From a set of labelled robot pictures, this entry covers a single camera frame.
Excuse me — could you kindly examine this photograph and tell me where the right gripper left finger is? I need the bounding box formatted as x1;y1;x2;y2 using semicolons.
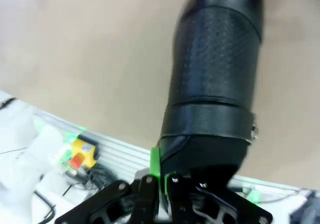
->
56;146;161;224

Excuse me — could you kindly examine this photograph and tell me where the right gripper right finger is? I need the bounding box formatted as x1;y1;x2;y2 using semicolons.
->
164;172;273;224

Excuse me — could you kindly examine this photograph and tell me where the black strap dress shoe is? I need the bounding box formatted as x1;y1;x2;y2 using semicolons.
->
156;0;266;188

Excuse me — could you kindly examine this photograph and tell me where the yellow emergency stop button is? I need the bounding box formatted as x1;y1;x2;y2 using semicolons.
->
69;138;98;170

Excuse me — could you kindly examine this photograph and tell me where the black cable bundle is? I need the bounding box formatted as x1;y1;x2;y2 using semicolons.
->
63;163;122;199

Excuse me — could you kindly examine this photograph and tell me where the slotted aluminium base plate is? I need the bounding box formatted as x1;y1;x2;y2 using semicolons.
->
0;90;320;210

